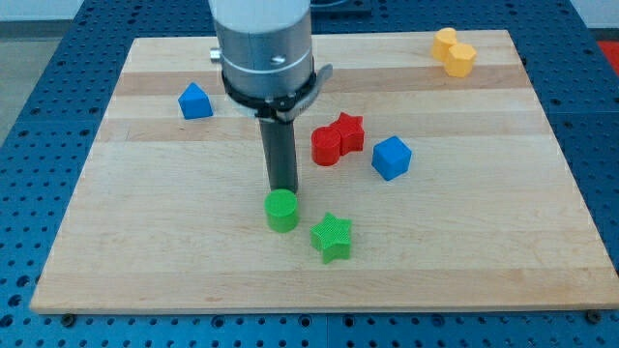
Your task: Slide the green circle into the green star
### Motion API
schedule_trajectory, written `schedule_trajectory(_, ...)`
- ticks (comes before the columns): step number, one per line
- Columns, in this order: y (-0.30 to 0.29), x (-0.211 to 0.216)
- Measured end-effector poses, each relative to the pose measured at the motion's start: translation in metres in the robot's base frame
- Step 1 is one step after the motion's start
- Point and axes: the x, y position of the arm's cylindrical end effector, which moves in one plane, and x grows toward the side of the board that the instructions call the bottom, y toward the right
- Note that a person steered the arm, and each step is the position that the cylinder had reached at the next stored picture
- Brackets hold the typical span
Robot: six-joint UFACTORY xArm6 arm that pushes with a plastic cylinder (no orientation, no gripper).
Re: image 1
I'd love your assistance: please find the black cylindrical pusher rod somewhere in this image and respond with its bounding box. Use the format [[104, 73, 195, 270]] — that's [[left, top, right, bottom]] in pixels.
[[259, 120, 298, 193]]

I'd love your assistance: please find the green cylinder block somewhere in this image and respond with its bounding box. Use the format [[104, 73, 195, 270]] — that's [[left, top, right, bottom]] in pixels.
[[264, 188, 299, 233]]

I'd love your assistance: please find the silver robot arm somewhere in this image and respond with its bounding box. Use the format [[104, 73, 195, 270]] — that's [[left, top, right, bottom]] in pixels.
[[208, 0, 333, 192]]

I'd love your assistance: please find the red star block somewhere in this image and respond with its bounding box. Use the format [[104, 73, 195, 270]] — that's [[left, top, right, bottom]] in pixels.
[[331, 112, 365, 156]]

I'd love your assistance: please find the green star block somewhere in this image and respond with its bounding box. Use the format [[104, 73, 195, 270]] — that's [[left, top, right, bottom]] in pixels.
[[310, 212, 352, 264]]

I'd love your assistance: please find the red cylinder block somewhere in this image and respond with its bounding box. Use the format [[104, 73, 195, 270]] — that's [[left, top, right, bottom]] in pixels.
[[310, 126, 341, 166]]

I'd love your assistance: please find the blue pentagon block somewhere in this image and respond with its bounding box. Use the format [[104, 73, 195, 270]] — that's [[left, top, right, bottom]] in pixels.
[[178, 82, 214, 120]]

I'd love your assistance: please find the blue cube block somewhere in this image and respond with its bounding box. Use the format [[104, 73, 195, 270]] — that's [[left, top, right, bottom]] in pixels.
[[371, 135, 413, 181]]

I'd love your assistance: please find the wooden board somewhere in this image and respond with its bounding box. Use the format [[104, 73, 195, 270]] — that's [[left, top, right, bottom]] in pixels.
[[30, 30, 618, 315]]

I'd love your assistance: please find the yellow cylinder block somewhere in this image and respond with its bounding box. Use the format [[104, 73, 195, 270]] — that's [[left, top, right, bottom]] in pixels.
[[431, 27, 457, 62]]

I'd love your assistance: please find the yellow hexagon block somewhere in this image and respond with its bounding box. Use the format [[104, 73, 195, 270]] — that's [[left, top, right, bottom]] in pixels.
[[444, 43, 477, 77]]

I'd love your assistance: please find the blue perforated metal base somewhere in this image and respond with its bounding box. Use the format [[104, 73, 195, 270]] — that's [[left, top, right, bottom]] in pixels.
[[1, 0, 618, 347]]

